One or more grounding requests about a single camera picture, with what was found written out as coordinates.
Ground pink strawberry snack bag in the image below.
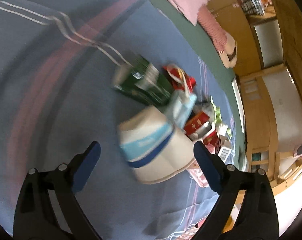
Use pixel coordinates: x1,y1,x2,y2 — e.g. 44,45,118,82
187,168,209,188

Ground red cigarette box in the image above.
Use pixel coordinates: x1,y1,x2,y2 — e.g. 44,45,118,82
184,111,210,135

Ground light blue cloth wipe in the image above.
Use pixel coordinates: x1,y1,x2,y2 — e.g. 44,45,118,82
163,89,197,128

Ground white barcode box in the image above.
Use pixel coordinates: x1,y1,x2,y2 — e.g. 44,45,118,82
217,141,232,162

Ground green paper scrap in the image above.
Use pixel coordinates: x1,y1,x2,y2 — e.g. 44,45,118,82
210,96,232,138

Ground white blue paper cup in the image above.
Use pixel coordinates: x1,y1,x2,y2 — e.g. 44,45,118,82
118,106,195,184

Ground grey crumpled wrapper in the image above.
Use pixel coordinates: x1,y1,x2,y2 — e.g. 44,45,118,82
193,101,215,122

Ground red crumpled wrapper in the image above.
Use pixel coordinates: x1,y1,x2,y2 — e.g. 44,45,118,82
162,64,197,92

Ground dark green snack bag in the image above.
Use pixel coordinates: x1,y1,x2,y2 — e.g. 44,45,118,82
112,55,174,107

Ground blue striped blanket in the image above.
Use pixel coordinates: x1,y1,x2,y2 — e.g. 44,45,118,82
0,0,244,240

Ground green bed sheet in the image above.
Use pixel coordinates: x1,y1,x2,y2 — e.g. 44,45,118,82
150,0,245,168

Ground red striped plush doll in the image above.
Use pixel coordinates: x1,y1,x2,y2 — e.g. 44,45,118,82
197,5,237,68

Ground wooden wardrobe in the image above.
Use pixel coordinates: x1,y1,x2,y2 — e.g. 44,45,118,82
208,0,302,76

